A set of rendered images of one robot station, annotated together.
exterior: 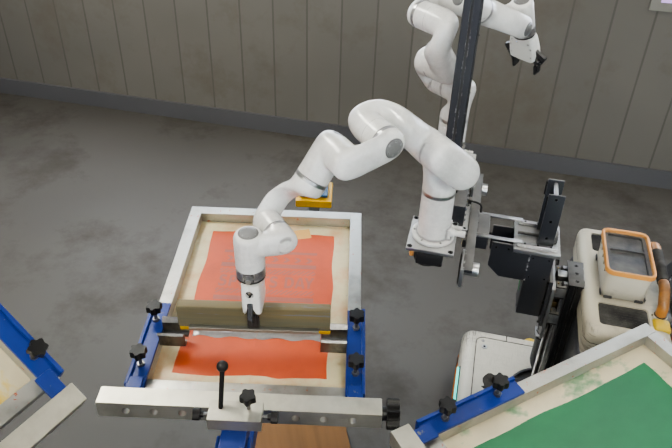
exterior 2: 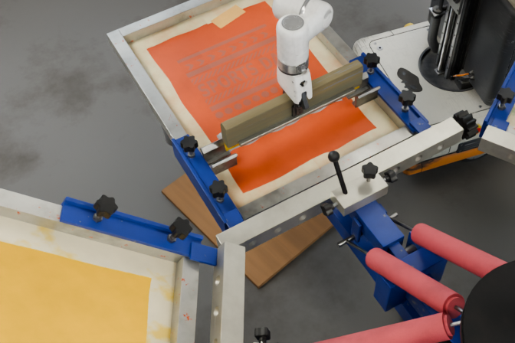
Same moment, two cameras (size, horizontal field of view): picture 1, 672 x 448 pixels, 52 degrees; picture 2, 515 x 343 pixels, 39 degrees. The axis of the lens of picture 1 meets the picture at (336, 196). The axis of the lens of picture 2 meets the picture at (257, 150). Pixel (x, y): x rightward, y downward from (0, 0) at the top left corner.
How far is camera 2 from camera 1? 0.90 m
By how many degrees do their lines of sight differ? 26
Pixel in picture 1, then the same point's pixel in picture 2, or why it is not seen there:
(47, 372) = (193, 245)
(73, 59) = not seen: outside the picture
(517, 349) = (406, 37)
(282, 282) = (260, 65)
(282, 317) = (322, 92)
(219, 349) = (264, 151)
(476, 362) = (383, 64)
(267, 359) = (313, 138)
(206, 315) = (254, 125)
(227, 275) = (204, 83)
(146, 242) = not seen: outside the picture
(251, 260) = (304, 48)
